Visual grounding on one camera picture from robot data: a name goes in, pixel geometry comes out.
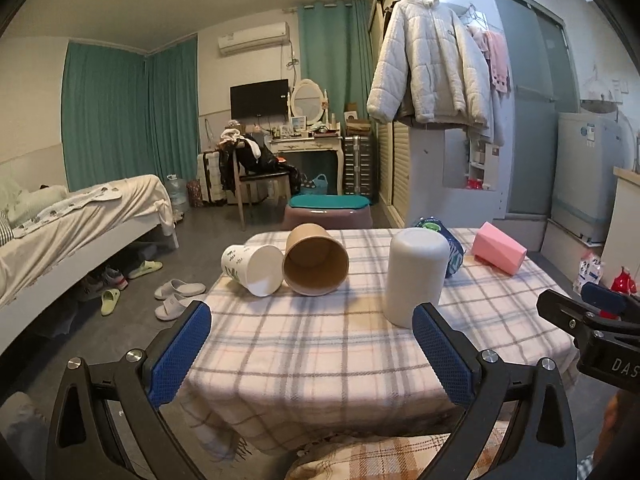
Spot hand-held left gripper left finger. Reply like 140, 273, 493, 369
47, 300, 213, 480

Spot white wardrobe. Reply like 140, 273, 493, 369
369, 0, 496, 231

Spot narrow teal curtain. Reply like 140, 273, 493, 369
298, 0, 376, 128

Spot wooden chair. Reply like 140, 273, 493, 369
235, 150, 296, 231

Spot white plastic bag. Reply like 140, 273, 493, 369
580, 255, 609, 296

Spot wide teal curtain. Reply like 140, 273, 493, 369
62, 40, 199, 192

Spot brown paper cup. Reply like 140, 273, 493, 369
282, 223, 349, 297

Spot blue green snack packet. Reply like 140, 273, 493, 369
412, 216, 466, 279

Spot black television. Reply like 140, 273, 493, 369
230, 79, 290, 119

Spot plaid tablecloth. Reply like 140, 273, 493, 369
177, 227, 581, 461

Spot pink box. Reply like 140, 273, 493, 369
471, 221, 527, 276

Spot white suitcase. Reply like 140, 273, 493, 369
196, 150, 227, 206

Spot plaid cushion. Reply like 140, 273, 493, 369
287, 432, 453, 480

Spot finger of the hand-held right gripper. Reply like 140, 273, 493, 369
581, 282, 640, 317
537, 290, 640, 341

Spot cardboard box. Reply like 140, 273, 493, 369
345, 110, 372, 137

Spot teal basket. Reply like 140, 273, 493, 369
300, 174, 329, 196

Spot oval white mirror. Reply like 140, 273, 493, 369
291, 79, 327, 126

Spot white slipper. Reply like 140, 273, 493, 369
155, 296, 195, 322
154, 279, 207, 301

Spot person's right forearm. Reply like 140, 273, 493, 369
575, 394, 623, 480

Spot frosted glass door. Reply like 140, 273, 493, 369
492, 0, 581, 217

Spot bed with white sheet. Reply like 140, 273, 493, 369
0, 162, 181, 321

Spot stool with teal cushion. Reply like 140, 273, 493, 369
284, 194, 373, 232

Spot grey sneakers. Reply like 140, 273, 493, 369
80, 267, 128, 302

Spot pink garment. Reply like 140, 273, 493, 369
467, 27, 511, 93

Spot pale green quilt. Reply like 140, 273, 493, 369
0, 180, 68, 228

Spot white puffer jacket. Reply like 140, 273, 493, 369
366, 0, 493, 130

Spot white washing machine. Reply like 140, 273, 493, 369
550, 110, 636, 244

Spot tall white cup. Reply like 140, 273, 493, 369
384, 227, 451, 330

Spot large water bottle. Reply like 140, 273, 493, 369
166, 174, 191, 213

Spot pile of clothes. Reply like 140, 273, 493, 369
217, 127, 286, 192

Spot silver suitcase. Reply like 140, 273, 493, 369
343, 135, 375, 199

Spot white dressing table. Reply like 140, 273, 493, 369
270, 134, 345, 197

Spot white leaf-print paper cup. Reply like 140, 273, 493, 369
221, 244, 285, 297

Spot white air conditioner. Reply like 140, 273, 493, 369
217, 22, 291, 57

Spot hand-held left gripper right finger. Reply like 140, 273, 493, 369
411, 301, 591, 480

